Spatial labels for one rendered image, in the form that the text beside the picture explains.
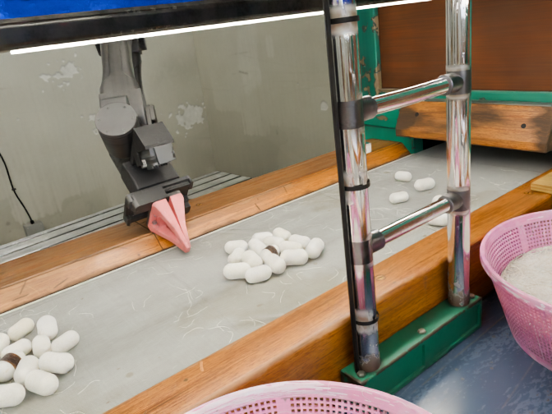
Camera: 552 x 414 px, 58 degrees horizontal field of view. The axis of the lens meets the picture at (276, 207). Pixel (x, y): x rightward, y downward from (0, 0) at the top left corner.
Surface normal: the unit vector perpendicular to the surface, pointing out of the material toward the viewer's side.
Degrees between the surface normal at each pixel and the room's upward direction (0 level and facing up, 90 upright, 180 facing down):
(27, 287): 45
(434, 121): 67
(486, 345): 0
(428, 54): 90
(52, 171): 90
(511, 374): 0
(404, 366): 90
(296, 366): 90
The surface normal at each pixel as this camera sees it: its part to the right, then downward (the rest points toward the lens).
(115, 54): 0.04, -0.44
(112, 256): 0.34, -0.51
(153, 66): 0.68, 0.18
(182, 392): -0.13, -0.93
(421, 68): -0.78, 0.30
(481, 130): -0.77, -0.10
